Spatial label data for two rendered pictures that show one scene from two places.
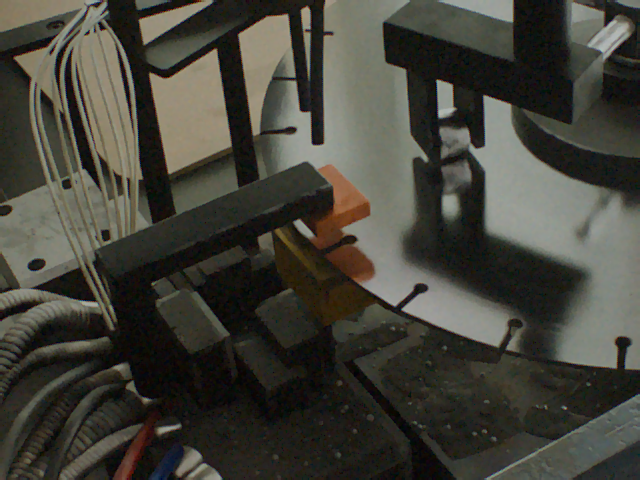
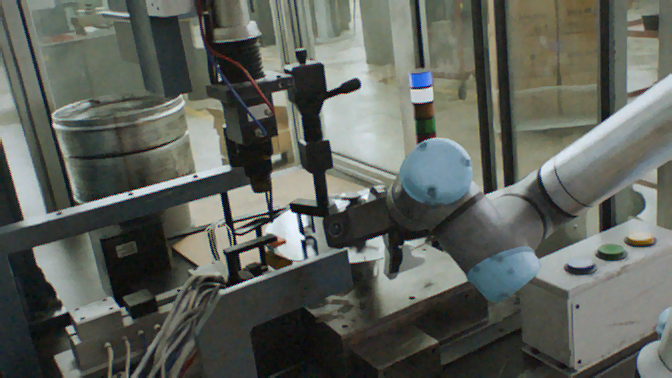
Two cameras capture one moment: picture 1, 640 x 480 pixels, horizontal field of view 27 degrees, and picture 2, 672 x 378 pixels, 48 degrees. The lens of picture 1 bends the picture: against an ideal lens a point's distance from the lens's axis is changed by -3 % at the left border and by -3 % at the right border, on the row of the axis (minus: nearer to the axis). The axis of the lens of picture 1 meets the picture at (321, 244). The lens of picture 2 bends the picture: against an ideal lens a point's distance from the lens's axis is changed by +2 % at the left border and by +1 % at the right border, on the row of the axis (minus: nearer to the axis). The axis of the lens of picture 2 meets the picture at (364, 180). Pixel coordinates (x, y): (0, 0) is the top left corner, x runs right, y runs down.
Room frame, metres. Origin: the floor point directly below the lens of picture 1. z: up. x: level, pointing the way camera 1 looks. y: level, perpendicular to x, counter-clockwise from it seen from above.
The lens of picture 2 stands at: (-0.77, -0.06, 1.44)
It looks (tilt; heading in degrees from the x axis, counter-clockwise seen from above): 18 degrees down; 355
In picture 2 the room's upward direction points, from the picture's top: 7 degrees counter-clockwise
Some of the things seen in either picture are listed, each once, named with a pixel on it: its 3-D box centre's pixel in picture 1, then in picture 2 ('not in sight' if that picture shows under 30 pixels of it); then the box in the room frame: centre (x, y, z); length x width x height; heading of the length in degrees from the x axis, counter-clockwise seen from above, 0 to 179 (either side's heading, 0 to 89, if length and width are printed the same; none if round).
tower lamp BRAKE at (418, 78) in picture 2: not in sight; (420, 78); (0.71, -0.33, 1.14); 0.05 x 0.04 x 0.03; 25
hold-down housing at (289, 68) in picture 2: not in sight; (309, 112); (0.41, -0.09, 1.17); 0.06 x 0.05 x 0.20; 106
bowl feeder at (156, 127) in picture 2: not in sight; (134, 173); (1.09, 0.35, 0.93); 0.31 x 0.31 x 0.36
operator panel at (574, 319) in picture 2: not in sight; (604, 292); (0.31, -0.53, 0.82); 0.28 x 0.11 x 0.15; 115
